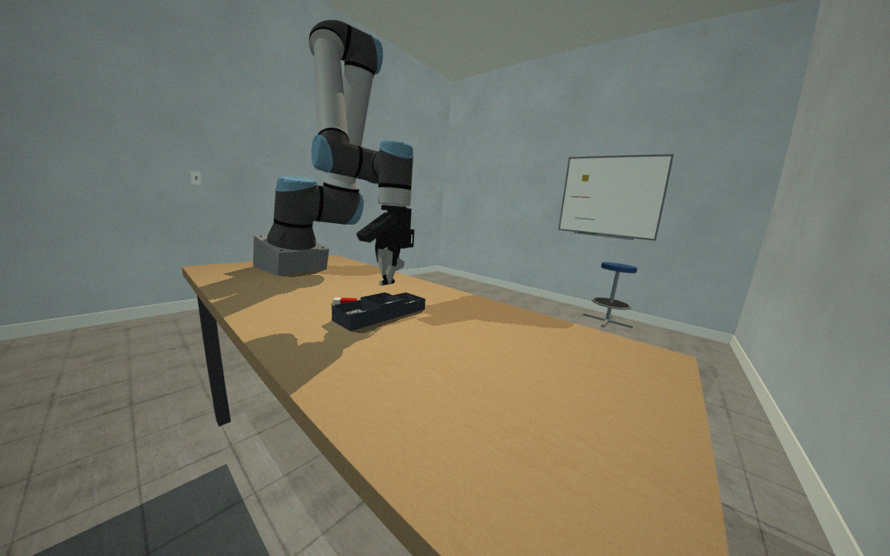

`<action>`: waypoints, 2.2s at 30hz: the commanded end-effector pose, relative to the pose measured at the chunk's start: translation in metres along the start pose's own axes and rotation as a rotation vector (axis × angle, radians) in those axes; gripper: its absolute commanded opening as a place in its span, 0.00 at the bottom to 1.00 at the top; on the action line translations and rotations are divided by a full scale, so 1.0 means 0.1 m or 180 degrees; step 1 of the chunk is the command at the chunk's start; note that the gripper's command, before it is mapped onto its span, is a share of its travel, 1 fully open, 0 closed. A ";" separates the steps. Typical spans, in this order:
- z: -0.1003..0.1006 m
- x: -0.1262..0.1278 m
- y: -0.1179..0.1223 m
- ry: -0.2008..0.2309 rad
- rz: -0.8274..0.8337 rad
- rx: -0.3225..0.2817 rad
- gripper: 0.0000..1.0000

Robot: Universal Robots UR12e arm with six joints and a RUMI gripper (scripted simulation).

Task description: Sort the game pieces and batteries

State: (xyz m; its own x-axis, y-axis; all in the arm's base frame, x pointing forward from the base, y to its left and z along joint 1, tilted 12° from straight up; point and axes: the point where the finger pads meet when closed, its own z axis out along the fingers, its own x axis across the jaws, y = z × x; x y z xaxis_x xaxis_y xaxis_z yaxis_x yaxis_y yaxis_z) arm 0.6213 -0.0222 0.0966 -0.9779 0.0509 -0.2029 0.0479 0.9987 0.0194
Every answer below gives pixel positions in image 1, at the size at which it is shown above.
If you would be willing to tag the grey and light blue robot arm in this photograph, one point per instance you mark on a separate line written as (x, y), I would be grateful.
(299, 202)

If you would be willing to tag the dark grey rack of bins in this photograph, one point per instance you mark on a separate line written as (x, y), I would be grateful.
(375, 308)

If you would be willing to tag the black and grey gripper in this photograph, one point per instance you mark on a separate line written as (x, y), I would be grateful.
(394, 240)

